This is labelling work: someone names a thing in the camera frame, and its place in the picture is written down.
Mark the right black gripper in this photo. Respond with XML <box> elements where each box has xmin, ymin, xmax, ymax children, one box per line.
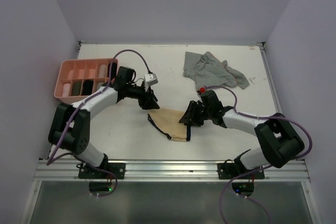
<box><xmin>178</xmin><ymin>99</ymin><xmax>212</xmax><ymax>126</ymax></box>

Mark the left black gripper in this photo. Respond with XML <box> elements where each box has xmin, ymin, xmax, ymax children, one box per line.
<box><xmin>126</xmin><ymin>82</ymin><xmax>160</xmax><ymax>110</ymax></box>

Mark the beige navy-trimmed underwear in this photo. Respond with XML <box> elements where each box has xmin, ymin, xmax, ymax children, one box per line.
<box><xmin>148</xmin><ymin>108</ymin><xmax>191</xmax><ymax>142</ymax></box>

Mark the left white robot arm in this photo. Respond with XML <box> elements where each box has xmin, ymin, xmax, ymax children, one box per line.
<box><xmin>47</xmin><ymin>67</ymin><xmax>159</xmax><ymax>178</ymax></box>

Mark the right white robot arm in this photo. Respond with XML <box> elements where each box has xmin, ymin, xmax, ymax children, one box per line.
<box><xmin>179</xmin><ymin>90</ymin><xmax>304</xmax><ymax>178</ymax></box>

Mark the grey striped underwear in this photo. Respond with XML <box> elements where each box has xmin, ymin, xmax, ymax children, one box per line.
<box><xmin>183</xmin><ymin>51</ymin><xmax>249</xmax><ymax>90</ymax></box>

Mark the black rolled cloth back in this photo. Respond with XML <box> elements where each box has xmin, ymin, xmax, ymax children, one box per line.
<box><xmin>108</xmin><ymin>62</ymin><xmax>118</xmax><ymax>79</ymax></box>

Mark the black rolled cloth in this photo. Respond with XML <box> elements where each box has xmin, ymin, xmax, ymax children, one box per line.
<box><xmin>108</xmin><ymin>62</ymin><xmax>118</xmax><ymax>79</ymax></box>
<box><xmin>81</xmin><ymin>80</ymin><xmax>94</xmax><ymax>96</ymax></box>

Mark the grey rolled cloth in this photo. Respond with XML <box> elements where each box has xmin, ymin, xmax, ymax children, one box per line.
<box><xmin>96</xmin><ymin>82</ymin><xmax>104</xmax><ymax>91</ymax></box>

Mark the beige rolled cloth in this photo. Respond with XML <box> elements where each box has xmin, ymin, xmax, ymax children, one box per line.
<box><xmin>98</xmin><ymin>64</ymin><xmax>108</xmax><ymax>78</ymax></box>

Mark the black rolled cloth front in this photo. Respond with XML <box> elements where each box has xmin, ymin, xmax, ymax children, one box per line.
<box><xmin>81</xmin><ymin>80</ymin><xmax>94</xmax><ymax>96</ymax></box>

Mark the olive rolled cloth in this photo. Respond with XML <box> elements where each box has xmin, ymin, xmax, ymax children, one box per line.
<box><xmin>71</xmin><ymin>81</ymin><xmax>82</xmax><ymax>97</ymax></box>

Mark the pink divided storage tray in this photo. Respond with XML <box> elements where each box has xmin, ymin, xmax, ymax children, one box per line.
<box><xmin>54</xmin><ymin>58</ymin><xmax>119</xmax><ymax>104</ymax></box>

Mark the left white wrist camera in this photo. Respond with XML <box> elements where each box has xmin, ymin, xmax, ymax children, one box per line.
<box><xmin>144</xmin><ymin>73</ymin><xmax>159</xmax><ymax>87</ymax></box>

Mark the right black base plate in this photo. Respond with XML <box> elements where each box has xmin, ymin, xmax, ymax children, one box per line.
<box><xmin>217</xmin><ymin>159</ymin><xmax>265</xmax><ymax>179</ymax></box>

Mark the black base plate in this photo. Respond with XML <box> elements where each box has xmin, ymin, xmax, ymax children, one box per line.
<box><xmin>217</xmin><ymin>159</ymin><xmax>265</xmax><ymax>179</ymax></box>
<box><xmin>76</xmin><ymin>162</ymin><xmax>126</xmax><ymax>179</ymax></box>

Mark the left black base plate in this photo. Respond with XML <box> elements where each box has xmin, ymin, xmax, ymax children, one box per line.
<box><xmin>76</xmin><ymin>162</ymin><xmax>126</xmax><ymax>179</ymax></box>

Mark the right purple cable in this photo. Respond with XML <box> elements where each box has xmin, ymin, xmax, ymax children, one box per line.
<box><xmin>203</xmin><ymin>84</ymin><xmax>313</xmax><ymax>224</ymax></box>

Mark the aluminium mounting rail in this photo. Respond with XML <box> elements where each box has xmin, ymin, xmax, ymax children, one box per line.
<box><xmin>33</xmin><ymin>158</ymin><xmax>310</xmax><ymax>182</ymax></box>

